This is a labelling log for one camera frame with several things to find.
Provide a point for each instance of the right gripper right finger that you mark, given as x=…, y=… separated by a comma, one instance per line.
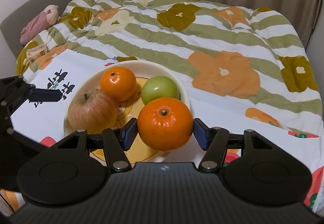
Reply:
x=214, y=142

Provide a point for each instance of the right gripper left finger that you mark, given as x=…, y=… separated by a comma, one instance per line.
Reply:
x=115, y=143

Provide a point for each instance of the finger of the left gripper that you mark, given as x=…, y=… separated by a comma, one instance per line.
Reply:
x=44, y=95

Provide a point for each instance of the red-yellow apple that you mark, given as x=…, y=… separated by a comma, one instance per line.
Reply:
x=93, y=111

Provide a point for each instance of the large orange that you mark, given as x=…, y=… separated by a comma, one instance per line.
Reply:
x=165, y=124
x=119, y=83

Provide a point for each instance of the green apple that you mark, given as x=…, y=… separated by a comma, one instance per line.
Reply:
x=159, y=87

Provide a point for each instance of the white fruit-print cloth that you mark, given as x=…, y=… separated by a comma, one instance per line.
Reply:
x=43, y=122

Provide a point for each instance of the patterned tissue pack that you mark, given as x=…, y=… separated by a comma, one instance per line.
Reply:
x=36, y=52

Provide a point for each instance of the grey bed headboard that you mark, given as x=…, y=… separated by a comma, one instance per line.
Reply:
x=13, y=24

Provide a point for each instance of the pink plush toy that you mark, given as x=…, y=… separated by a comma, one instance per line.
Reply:
x=44, y=20

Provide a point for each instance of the striped floral quilt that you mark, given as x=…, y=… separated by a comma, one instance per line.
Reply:
x=253, y=57

